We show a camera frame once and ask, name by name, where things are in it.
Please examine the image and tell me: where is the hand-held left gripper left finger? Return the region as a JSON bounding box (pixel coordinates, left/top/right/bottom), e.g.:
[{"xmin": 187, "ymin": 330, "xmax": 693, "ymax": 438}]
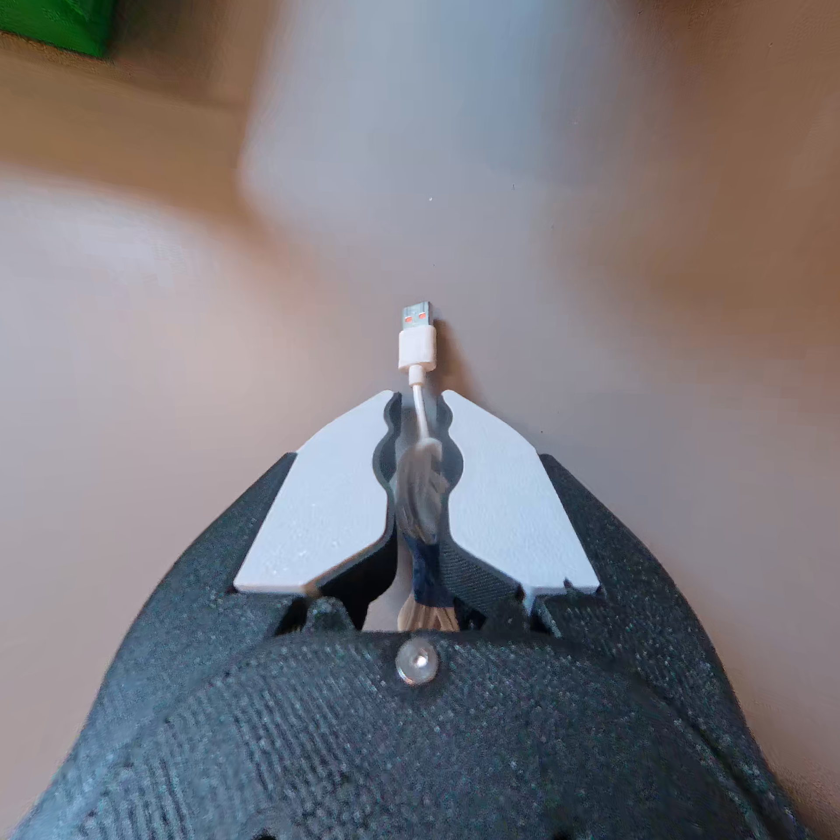
[{"xmin": 232, "ymin": 390, "xmax": 404, "ymax": 627}]

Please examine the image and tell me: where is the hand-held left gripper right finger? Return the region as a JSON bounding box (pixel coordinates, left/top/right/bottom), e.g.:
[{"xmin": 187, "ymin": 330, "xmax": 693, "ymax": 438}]
[{"xmin": 441, "ymin": 390, "xmax": 601, "ymax": 624}]

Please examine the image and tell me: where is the white usb cable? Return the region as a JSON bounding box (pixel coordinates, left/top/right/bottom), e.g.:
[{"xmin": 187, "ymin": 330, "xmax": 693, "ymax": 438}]
[{"xmin": 390, "ymin": 301, "xmax": 462, "ymax": 632}]

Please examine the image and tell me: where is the green plastic storage bin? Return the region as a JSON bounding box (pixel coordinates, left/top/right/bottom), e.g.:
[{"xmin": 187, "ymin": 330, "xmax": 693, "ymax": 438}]
[{"xmin": 0, "ymin": 0, "xmax": 118, "ymax": 60}]

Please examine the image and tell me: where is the dark blue cable tie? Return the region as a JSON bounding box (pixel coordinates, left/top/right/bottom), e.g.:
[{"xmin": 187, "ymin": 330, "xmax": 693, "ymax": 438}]
[{"xmin": 402, "ymin": 528, "xmax": 457, "ymax": 608}]

